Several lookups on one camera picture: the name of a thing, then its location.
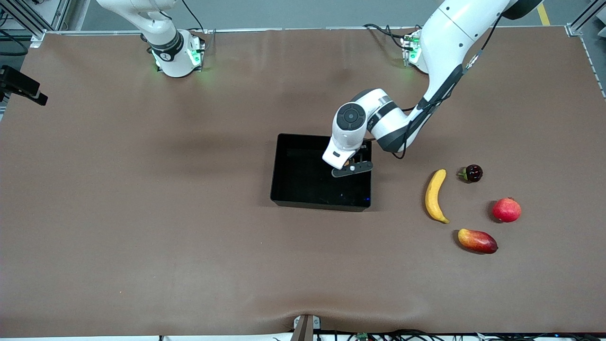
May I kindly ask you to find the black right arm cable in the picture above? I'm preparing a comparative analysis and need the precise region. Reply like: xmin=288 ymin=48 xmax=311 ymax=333
xmin=0 ymin=0 xmax=216 ymax=57

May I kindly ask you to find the black base power cable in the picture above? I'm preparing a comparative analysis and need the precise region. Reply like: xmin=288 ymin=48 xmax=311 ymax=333
xmin=363 ymin=23 xmax=409 ymax=51

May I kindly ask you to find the brown table mat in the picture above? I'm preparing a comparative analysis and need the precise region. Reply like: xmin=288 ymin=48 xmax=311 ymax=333
xmin=0 ymin=26 xmax=606 ymax=338

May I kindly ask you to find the black cable along table edge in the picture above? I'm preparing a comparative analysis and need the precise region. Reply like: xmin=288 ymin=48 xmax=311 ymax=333
xmin=317 ymin=329 xmax=455 ymax=341

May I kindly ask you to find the yellow banana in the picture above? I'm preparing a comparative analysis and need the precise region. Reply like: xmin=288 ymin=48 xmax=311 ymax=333
xmin=425 ymin=169 xmax=451 ymax=224

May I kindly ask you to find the red yellow mango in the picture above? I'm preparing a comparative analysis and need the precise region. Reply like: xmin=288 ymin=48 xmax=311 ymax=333
xmin=457 ymin=228 xmax=499 ymax=255

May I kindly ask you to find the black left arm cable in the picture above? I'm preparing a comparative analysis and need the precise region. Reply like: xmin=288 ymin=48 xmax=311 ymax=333
xmin=393 ymin=9 xmax=503 ymax=160

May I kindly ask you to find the black rectangular plastic box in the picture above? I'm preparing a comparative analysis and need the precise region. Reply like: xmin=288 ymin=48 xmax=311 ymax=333
xmin=270 ymin=133 xmax=373 ymax=212

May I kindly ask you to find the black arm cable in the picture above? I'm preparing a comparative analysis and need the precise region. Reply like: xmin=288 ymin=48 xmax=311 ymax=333
xmin=0 ymin=0 xmax=216 ymax=57
xmin=393 ymin=9 xmax=503 ymax=160

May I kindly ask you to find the dark purple mangosteen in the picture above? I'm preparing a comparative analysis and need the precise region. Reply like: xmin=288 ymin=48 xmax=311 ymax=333
xmin=457 ymin=164 xmax=483 ymax=183

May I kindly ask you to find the aluminium frame post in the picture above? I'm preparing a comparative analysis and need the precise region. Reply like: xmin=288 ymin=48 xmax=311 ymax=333
xmin=0 ymin=0 xmax=71 ymax=48
xmin=566 ymin=0 xmax=606 ymax=37

